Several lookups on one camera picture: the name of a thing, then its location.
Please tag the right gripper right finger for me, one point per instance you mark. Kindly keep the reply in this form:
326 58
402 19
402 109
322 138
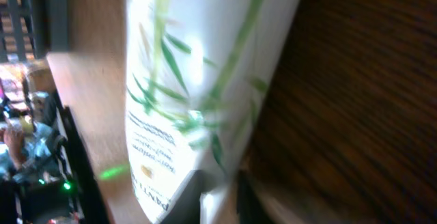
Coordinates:
248 206

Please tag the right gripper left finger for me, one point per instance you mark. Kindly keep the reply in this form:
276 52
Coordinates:
186 207

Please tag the white bamboo print tube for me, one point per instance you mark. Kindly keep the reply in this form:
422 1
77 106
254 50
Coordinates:
197 73

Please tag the grey plastic mesh basket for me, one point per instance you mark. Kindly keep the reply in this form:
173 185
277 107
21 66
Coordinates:
32 28

